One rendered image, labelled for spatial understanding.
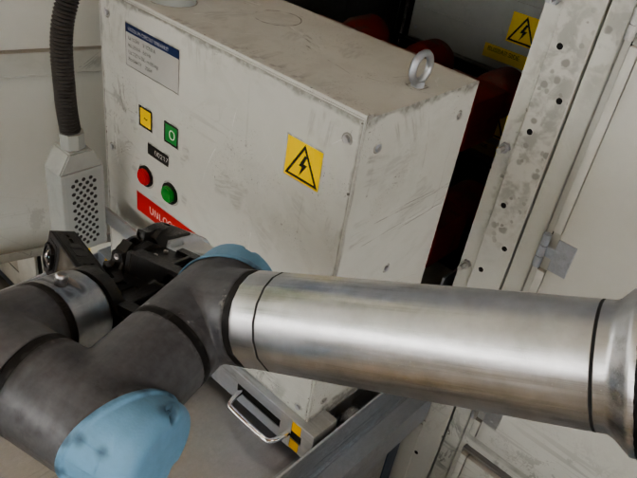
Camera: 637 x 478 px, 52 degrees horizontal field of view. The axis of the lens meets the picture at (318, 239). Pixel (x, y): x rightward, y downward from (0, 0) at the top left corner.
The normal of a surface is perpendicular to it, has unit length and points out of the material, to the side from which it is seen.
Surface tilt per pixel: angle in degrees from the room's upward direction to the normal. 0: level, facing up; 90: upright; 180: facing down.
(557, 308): 24
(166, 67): 90
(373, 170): 90
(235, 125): 90
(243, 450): 0
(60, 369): 9
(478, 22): 90
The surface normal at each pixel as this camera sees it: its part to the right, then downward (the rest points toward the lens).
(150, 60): -0.68, 0.33
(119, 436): -0.06, -0.43
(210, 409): 0.14, -0.81
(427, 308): -0.35, -0.69
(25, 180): 0.51, 0.55
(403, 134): 0.72, 0.47
